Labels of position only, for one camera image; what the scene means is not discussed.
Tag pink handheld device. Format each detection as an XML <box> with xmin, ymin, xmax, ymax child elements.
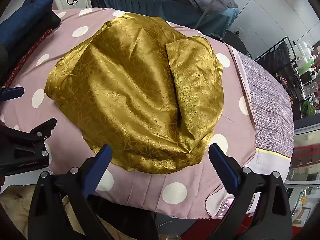
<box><xmin>217</xmin><ymin>197</ymin><xmax>235</xmax><ymax>217</ymax></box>

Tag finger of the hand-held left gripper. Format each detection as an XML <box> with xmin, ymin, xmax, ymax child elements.
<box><xmin>10</xmin><ymin>117</ymin><xmax>58</xmax><ymax>160</ymax></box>
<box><xmin>0</xmin><ymin>86</ymin><xmax>25</xmax><ymax>101</ymax></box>

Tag black metal rack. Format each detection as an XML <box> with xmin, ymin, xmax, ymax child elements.
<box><xmin>254</xmin><ymin>37</ymin><xmax>304</xmax><ymax>101</ymax></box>

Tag grey striped bed sheet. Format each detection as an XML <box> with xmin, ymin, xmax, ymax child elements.
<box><xmin>234</xmin><ymin>50</ymin><xmax>295</xmax><ymax>176</ymax></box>

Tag pink polka dot blanket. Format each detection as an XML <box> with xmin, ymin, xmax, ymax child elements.
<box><xmin>0</xmin><ymin>7</ymin><xmax>258</xmax><ymax>220</ymax></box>

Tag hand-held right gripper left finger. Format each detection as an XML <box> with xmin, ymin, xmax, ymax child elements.
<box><xmin>27</xmin><ymin>144</ymin><xmax>113</xmax><ymax>240</ymax></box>

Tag black garment with red trim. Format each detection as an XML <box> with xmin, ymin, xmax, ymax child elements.
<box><xmin>0</xmin><ymin>11</ymin><xmax>62</xmax><ymax>88</ymax></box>

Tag beige cloth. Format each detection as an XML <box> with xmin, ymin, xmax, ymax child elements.
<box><xmin>0</xmin><ymin>184</ymin><xmax>83</xmax><ymax>240</ymax></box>

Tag golden satin shirt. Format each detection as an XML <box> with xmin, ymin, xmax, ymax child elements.
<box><xmin>44</xmin><ymin>14</ymin><xmax>224</xmax><ymax>175</ymax></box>

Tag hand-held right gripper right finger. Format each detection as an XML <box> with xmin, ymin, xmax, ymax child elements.
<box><xmin>208</xmin><ymin>143</ymin><xmax>293</xmax><ymax>240</ymax></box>

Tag green and white bottles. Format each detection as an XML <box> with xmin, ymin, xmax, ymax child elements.
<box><xmin>295</xmin><ymin>41</ymin><xmax>318</xmax><ymax>76</ymax></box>

